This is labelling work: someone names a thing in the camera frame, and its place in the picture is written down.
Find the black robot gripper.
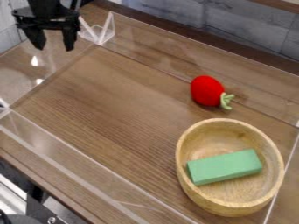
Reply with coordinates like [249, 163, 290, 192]
[13, 5, 81, 52]

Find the red knitted strawberry toy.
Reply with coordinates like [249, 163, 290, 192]
[192, 75, 236, 110]

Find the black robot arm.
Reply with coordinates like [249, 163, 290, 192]
[13, 0, 81, 52]

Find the wooden bowl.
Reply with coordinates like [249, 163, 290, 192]
[175, 118, 285, 217]

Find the green rectangular block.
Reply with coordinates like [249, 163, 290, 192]
[186, 149, 264, 186]

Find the clear acrylic tray enclosure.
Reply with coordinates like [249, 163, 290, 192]
[0, 6, 299, 224]

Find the black metal bracket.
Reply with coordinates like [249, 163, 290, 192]
[26, 195, 69, 224]

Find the black cable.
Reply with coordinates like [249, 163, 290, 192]
[0, 209, 14, 224]

